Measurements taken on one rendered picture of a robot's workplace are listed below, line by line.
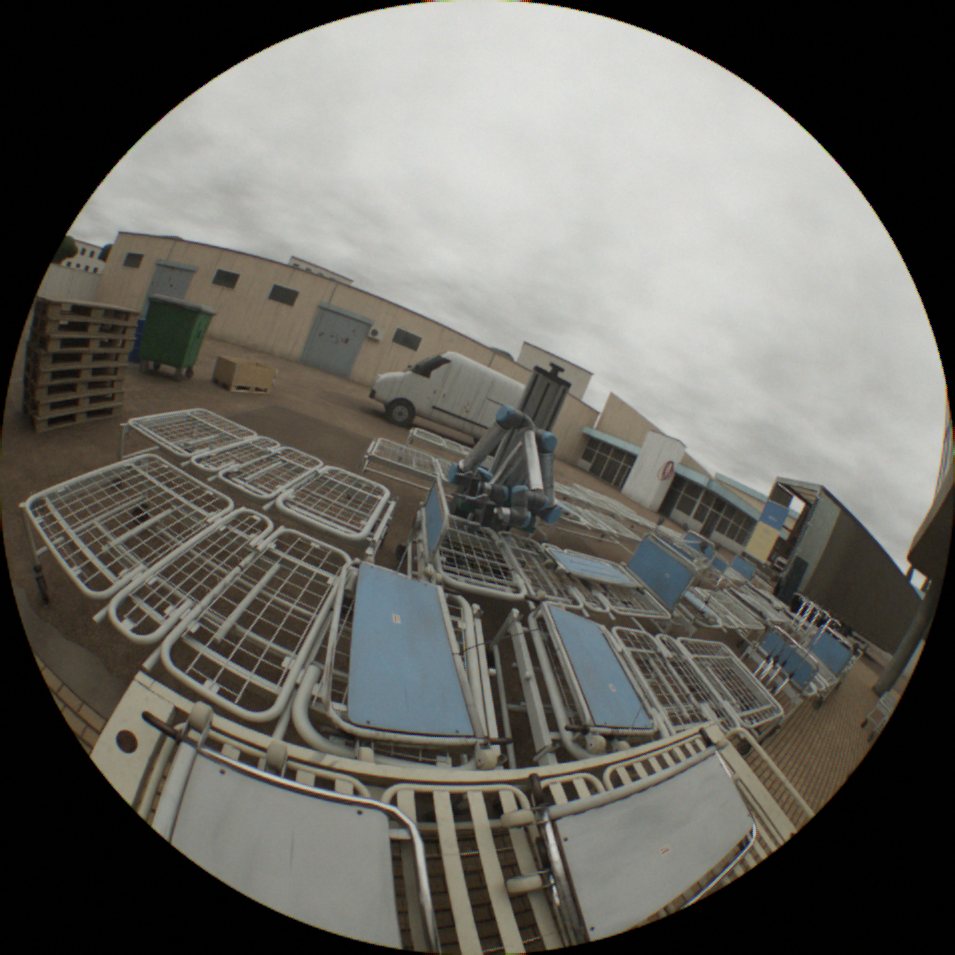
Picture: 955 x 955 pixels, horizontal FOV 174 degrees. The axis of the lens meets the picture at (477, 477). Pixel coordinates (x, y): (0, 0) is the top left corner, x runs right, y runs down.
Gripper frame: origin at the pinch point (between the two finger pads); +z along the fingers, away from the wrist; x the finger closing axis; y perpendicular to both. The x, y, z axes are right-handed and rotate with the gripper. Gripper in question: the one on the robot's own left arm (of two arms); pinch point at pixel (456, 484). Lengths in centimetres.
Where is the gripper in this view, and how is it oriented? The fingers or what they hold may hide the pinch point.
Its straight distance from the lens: 197.8
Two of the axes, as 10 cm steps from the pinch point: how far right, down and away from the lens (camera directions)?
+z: -9.5, -1.7, -2.5
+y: 1.9, 3.0, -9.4
